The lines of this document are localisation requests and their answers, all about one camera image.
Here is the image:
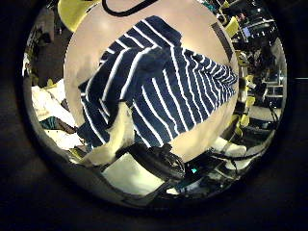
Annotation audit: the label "navy white striped shirt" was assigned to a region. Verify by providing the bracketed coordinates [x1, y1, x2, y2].
[76, 14, 239, 150]

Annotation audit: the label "teal cloth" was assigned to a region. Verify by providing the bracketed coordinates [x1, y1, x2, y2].
[39, 115, 76, 134]

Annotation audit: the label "white cloth pile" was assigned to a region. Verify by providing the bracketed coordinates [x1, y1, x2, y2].
[30, 78, 85, 152]

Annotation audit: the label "black box with green light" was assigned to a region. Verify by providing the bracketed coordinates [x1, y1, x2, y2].
[182, 158, 222, 181]

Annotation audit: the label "yellow-green chair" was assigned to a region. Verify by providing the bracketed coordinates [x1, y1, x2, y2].
[222, 15, 240, 38]
[57, 0, 100, 33]

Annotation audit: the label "dark strip on table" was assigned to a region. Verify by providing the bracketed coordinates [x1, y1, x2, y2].
[210, 21, 234, 62]

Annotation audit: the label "black cable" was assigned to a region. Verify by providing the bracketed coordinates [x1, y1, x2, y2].
[100, 0, 160, 17]

